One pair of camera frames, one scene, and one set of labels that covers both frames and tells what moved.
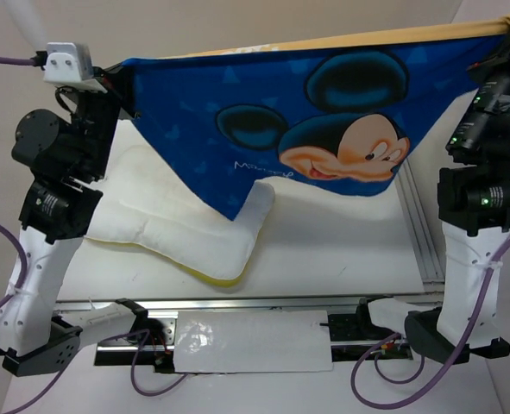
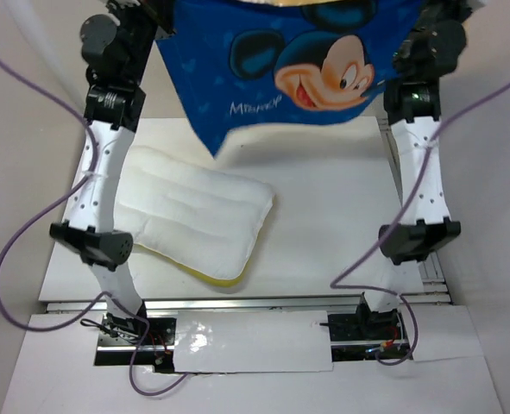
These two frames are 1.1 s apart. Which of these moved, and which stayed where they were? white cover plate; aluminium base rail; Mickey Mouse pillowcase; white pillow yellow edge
Moved: Mickey Mouse pillowcase
Stayed: white cover plate; aluminium base rail; white pillow yellow edge
